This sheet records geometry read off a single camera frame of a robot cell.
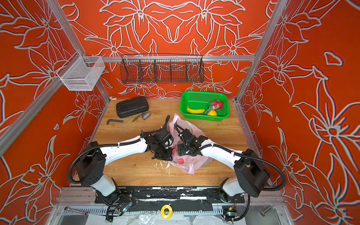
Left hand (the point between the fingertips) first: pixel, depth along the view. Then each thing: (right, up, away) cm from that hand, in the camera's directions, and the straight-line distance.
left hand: (173, 159), depth 80 cm
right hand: (+6, +4, +5) cm, 9 cm away
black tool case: (-34, +31, +27) cm, 54 cm away
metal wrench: (-44, -23, -12) cm, 51 cm away
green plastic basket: (+19, +37, +31) cm, 52 cm away
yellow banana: (+16, +28, +27) cm, 42 cm away
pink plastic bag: (+8, +1, -11) cm, 13 cm away
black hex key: (-47, +21, +25) cm, 57 cm away
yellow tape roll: (-1, -23, -13) cm, 27 cm away
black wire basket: (-9, +59, +18) cm, 62 cm away
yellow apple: (+28, +27, +21) cm, 44 cm away
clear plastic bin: (-63, +54, +12) cm, 83 cm away
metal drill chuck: (-23, +25, +26) cm, 43 cm away
